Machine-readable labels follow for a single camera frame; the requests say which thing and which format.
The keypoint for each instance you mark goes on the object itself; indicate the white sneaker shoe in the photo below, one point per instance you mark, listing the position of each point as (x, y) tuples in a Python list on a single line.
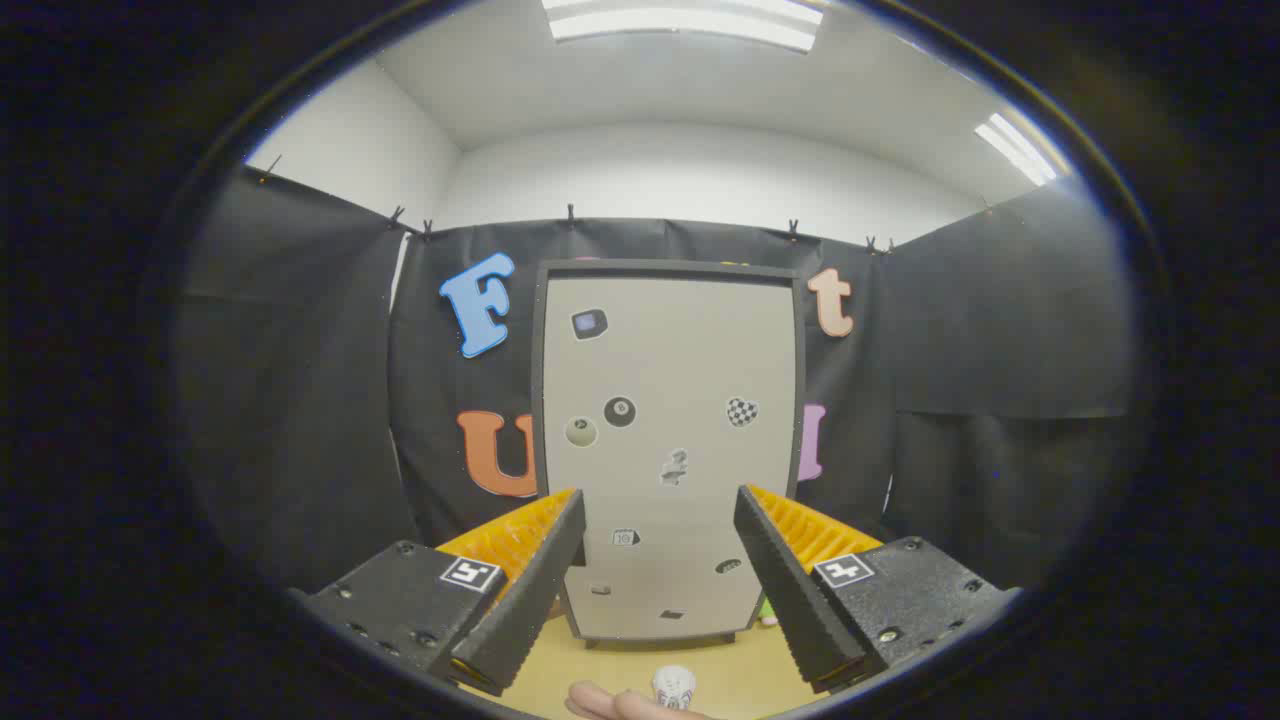
[(674, 686)]

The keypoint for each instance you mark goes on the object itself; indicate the narrow ceiling light panel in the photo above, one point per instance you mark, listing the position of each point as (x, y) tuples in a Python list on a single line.
[(1015, 148)]

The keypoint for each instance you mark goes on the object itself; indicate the grey shoe cabinet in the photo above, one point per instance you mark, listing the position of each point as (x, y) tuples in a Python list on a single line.
[(660, 267)]

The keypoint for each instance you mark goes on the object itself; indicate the grey shoe cabinet door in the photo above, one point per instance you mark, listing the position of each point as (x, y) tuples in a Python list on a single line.
[(660, 380)]

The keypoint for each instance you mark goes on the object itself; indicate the black backdrop cloth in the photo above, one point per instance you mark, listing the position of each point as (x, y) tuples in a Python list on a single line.
[(950, 350)]

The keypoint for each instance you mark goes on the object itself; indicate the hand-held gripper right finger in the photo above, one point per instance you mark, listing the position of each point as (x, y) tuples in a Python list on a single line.
[(785, 590)]

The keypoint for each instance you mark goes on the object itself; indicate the long ceiling light panel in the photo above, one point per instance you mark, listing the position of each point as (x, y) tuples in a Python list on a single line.
[(680, 22)]

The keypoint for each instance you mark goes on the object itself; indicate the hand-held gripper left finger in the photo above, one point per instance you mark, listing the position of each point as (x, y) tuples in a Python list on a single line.
[(540, 590)]

